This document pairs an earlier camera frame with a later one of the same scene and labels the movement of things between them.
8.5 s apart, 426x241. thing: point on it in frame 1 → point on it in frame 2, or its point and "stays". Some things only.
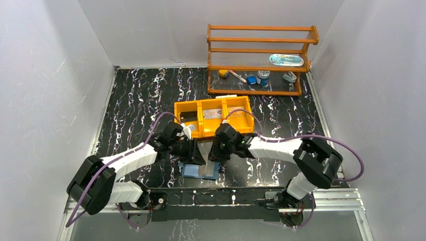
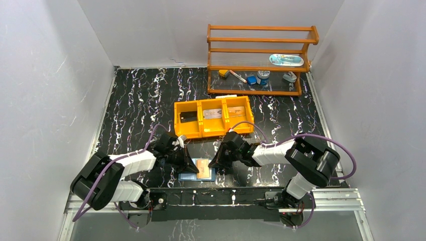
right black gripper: x=214 y=154 → x=218 y=161
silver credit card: x=212 y=113 stays
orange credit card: x=237 y=113 stays
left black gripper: x=190 y=150 → x=178 y=156
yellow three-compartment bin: x=205 y=117 stays
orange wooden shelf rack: x=258 y=59 stays
